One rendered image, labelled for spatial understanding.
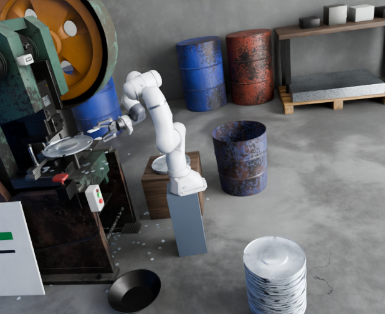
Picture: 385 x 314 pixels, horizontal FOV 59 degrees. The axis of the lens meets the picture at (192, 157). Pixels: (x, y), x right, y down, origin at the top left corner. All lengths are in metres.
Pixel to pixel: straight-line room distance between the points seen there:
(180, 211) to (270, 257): 0.61
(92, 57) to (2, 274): 1.43
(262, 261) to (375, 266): 0.73
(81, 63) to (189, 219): 1.18
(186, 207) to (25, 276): 1.05
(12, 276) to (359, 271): 2.00
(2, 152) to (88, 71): 0.70
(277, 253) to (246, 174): 0.99
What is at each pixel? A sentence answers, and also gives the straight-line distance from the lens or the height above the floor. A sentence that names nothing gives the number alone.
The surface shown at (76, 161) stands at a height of 0.70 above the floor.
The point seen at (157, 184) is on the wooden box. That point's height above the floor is 0.30.
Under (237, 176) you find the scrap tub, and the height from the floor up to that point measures 0.19.
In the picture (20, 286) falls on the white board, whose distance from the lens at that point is 2.44.
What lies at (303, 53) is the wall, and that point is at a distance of 5.19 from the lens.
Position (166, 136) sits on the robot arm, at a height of 0.83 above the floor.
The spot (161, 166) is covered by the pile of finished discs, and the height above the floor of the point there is 0.37.
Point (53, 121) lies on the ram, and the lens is 2.08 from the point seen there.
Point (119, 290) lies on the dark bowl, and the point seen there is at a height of 0.03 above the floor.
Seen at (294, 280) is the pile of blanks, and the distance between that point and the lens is 1.71.
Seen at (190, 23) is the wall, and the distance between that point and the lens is 5.09.
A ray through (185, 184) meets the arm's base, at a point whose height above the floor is 0.51.
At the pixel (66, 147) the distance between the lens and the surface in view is 2.12.
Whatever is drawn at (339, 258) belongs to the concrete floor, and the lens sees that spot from 2.22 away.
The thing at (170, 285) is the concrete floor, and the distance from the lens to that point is 2.12.
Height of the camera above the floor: 1.51
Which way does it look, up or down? 26 degrees down
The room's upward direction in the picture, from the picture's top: 10 degrees counter-clockwise
